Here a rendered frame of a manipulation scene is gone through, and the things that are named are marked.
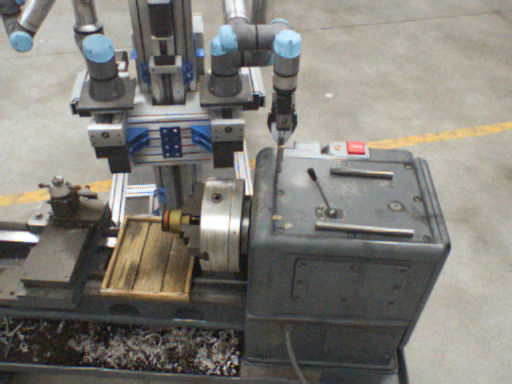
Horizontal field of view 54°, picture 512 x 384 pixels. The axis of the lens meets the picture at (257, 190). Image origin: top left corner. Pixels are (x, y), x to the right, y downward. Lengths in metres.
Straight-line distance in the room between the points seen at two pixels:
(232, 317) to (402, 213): 0.72
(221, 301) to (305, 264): 0.39
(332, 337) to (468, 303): 1.36
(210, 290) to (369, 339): 0.59
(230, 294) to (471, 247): 1.93
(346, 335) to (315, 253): 0.47
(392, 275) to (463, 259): 1.71
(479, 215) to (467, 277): 0.55
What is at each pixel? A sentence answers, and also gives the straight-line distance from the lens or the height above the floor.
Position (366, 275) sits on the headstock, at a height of 1.12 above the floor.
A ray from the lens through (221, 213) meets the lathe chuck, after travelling 1.57.
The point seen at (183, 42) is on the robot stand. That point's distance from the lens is 2.25.
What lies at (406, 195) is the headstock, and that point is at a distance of 1.66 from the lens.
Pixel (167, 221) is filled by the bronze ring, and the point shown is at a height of 1.11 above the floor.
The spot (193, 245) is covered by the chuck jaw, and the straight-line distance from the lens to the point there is 1.63.
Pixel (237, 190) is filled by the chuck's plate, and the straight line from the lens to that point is 1.61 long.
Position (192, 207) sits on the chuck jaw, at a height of 1.14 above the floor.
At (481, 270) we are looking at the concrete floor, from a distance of 3.28.
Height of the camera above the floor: 2.36
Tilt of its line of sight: 44 degrees down
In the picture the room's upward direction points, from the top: 2 degrees clockwise
